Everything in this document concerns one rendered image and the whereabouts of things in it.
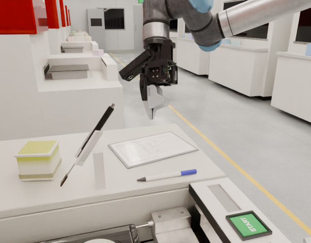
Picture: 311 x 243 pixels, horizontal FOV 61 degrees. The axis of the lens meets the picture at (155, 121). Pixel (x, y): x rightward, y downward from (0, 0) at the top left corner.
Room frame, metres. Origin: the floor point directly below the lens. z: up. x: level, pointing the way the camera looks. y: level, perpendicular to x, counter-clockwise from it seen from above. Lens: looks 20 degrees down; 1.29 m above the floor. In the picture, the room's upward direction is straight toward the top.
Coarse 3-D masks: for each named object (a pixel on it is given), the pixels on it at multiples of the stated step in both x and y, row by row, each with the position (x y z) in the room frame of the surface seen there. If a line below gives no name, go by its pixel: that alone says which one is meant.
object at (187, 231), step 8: (152, 232) 0.45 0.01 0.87; (168, 232) 0.44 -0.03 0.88; (176, 232) 0.44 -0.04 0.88; (184, 232) 0.44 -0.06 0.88; (192, 232) 0.44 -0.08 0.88; (160, 240) 0.41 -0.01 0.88; (168, 240) 0.41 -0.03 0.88; (176, 240) 0.41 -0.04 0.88; (184, 240) 0.41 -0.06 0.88; (192, 240) 0.41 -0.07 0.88
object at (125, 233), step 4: (116, 232) 0.41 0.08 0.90; (120, 232) 0.41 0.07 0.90; (124, 232) 0.41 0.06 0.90; (128, 232) 0.41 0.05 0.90; (96, 236) 0.40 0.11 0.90; (100, 236) 0.40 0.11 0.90; (104, 236) 0.40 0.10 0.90; (108, 236) 0.40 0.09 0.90; (112, 236) 0.40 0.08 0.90; (116, 236) 0.40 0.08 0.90; (120, 236) 0.40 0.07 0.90; (124, 236) 0.40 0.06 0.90; (128, 236) 0.40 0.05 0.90; (76, 240) 0.39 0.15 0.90; (80, 240) 0.39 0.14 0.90; (84, 240) 0.39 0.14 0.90; (88, 240) 0.39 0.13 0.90; (112, 240) 0.39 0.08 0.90; (116, 240) 0.39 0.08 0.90; (120, 240) 0.39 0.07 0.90; (124, 240) 0.39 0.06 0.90; (128, 240) 0.39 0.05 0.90
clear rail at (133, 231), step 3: (132, 225) 0.43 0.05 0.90; (132, 228) 0.42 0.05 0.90; (135, 228) 0.42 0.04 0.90; (132, 231) 0.41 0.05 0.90; (135, 231) 0.41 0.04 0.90; (132, 234) 0.41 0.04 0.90; (135, 234) 0.41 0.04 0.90; (132, 237) 0.40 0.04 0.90; (135, 237) 0.40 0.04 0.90; (138, 237) 0.40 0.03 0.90; (132, 240) 0.40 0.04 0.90; (135, 240) 0.39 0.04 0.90; (138, 240) 0.39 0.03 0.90
